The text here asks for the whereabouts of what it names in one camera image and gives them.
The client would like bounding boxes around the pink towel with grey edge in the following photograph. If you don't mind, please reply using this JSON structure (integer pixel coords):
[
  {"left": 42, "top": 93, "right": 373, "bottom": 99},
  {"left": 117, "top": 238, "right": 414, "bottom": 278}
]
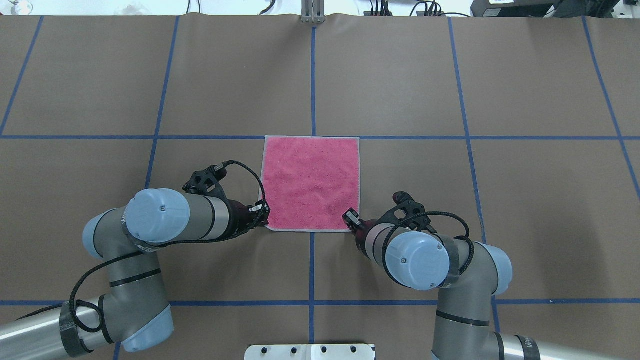
[{"left": 261, "top": 136, "right": 361, "bottom": 233}]

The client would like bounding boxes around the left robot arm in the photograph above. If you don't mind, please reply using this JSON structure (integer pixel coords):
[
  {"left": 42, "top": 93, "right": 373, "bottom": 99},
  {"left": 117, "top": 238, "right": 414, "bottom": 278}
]
[{"left": 1, "top": 188, "right": 269, "bottom": 360}]

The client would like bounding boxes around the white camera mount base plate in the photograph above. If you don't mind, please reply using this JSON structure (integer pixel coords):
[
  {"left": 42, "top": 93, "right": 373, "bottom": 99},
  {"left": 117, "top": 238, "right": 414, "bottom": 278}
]
[{"left": 244, "top": 343, "right": 377, "bottom": 360}]

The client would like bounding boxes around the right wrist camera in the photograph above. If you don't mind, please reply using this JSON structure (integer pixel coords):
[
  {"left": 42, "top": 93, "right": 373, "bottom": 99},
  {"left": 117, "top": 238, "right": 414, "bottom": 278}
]
[{"left": 381, "top": 191, "right": 433, "bottom": 231}]

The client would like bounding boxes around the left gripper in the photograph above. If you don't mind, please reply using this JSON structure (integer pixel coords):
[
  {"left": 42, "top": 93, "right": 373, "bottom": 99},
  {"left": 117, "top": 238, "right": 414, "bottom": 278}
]
[{"left": 229, "top": 199, "right": 271, "bottom": 239}]

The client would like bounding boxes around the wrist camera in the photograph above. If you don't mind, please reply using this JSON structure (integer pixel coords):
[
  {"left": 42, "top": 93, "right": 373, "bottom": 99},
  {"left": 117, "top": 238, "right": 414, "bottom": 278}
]
[
  {"left": 381, "top": 191, "right": 433, "bottom": 231},
  {"left": 182, "top": 165, "right": 227, "bottom": 198}
]

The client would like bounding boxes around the aluminium profile post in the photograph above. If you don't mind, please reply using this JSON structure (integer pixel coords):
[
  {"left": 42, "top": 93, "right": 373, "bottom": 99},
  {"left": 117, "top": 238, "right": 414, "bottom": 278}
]
[{"left": 300, "top": 0, "right": 326, "bottom": 25}]

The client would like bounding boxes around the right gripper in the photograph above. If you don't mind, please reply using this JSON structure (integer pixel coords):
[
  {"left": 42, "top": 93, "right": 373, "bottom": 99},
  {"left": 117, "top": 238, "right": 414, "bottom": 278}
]
[{"left": 342, "top": 210, "right": 381, "bottom": 253}]

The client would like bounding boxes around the black device box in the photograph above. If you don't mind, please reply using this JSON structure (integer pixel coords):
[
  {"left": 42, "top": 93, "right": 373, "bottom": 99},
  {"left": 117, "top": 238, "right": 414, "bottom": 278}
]
[{"left": 470, "top": 0, "right": 621, "bottom": 18}]

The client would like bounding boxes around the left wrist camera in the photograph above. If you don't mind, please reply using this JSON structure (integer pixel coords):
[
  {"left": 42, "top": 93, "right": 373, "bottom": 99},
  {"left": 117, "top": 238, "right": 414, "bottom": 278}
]
[{"left": 182, "top": 165, "right": 227, "bottom": 198}]

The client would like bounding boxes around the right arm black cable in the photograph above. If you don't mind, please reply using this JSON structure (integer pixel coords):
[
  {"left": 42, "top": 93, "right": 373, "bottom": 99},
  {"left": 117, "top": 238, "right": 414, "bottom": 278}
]
[{"left": 381, "top": 212, "right": 475, "bottom": 281}]

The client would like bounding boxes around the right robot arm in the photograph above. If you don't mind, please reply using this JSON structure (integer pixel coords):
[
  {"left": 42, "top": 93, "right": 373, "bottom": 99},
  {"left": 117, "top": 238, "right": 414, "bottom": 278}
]
[{"left": 342, "top": 209, "right": 610, "bottom": 360}]

